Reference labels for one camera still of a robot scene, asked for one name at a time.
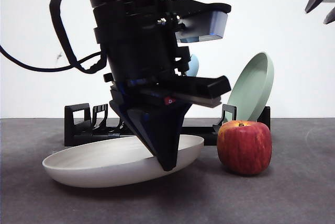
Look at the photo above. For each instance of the black plate rack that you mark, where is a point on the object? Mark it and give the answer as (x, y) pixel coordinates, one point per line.
(78, 140)

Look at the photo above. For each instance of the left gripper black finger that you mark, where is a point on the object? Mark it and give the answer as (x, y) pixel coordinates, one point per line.
(136, 127)
(167, 140)

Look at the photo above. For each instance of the red apple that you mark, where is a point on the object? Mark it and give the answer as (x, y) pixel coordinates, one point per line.
(243, 148)

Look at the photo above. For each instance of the green plate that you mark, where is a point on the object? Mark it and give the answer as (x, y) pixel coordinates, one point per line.
(248, 88)

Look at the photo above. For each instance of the blue plate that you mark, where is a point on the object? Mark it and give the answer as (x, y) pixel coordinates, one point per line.
(193, 65)

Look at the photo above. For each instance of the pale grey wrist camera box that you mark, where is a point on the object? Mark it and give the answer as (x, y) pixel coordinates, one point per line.
(206, 25)

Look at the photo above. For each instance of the cream yellow plate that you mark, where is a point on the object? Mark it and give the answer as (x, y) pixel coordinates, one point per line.
(91, 166)

